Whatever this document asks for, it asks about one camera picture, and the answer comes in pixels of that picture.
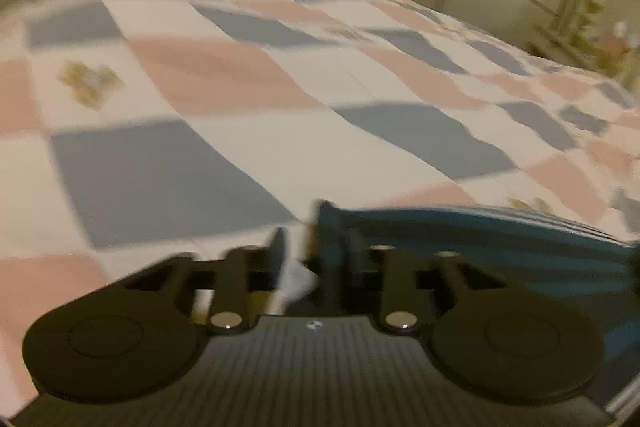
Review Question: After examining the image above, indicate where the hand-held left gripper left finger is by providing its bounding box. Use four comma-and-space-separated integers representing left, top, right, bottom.
100, 228, 288, 335

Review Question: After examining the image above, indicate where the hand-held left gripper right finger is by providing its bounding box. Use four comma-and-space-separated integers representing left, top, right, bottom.
345, 227, 521, 337

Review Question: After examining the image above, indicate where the dark striped shirt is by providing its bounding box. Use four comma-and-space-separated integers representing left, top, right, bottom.
287, 201, 640, 413

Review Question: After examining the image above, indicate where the checkered bear print quilt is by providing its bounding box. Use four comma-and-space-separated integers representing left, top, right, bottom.
0, 0, 640, 423

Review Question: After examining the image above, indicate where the white vanity shelf organizer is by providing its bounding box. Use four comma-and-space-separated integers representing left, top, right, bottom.
527, 0, 640, 80

